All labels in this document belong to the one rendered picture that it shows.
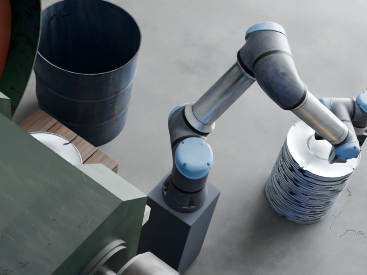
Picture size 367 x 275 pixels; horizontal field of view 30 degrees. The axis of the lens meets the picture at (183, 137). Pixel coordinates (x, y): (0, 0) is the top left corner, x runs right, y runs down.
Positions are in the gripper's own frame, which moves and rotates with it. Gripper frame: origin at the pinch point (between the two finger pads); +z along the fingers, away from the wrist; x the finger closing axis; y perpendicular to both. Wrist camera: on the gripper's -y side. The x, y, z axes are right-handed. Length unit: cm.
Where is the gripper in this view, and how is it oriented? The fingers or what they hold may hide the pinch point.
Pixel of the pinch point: (329, 160)
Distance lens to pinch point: 252.3
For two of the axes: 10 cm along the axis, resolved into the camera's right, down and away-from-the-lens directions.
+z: -1.5, 6.0, 7.9
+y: 9.7, 2.3, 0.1
